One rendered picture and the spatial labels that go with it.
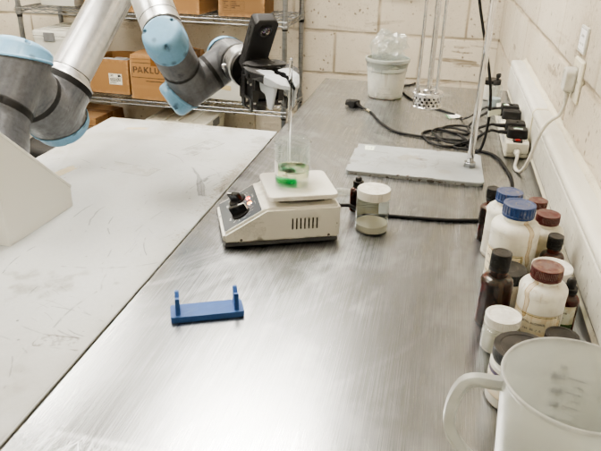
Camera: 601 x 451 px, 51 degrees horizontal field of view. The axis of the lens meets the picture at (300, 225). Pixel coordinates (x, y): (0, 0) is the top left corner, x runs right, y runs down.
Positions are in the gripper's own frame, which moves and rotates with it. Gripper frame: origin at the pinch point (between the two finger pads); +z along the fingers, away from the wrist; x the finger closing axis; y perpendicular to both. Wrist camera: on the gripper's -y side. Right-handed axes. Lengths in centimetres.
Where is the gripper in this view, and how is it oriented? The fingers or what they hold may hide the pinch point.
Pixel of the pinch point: (290, 81)
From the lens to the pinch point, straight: 105.6
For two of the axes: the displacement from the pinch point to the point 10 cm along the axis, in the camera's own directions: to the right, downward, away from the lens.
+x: -9.1, 1.5, -3.8
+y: -0.3, 9.0, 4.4
